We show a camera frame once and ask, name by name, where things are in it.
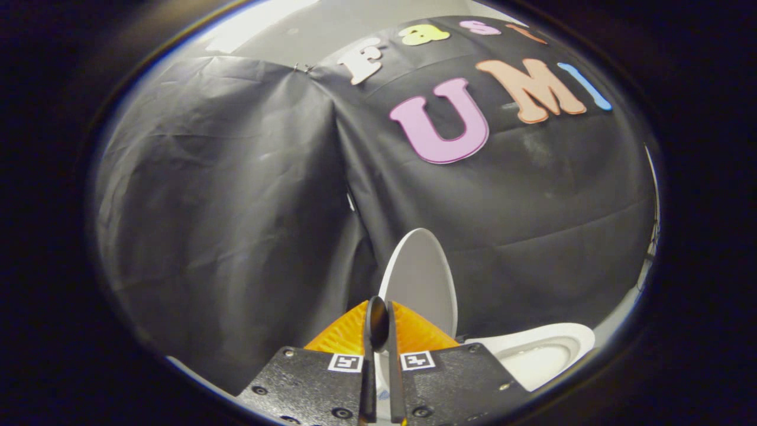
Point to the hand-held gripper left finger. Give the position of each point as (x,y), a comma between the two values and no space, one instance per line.
(307,384)

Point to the black backdrop cloth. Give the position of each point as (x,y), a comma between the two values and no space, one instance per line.
(236,207)

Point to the ceiling light panel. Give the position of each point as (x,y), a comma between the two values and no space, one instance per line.
(254,23)

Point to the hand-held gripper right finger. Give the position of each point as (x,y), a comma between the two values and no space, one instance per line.
(455,384)

